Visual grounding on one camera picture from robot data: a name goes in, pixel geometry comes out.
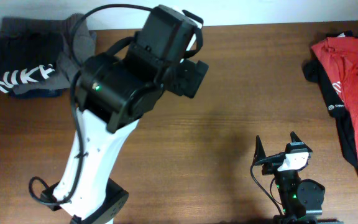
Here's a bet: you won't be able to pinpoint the black Nike t-shirt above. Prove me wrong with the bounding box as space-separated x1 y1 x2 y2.
0 32 64 93

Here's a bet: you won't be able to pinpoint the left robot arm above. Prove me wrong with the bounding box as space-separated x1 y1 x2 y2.
40 5 208 223

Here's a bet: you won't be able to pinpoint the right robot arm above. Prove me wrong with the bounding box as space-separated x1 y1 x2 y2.
250 132 325 223

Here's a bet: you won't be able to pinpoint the black logo t-shirt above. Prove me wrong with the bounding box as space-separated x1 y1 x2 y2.
302 30 358 170

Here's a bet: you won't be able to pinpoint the folded grey shorts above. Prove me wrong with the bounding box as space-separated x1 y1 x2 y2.
0 14 96 95

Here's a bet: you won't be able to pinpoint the folded dark navy garment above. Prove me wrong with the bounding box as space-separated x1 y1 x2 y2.
9 89 63 100

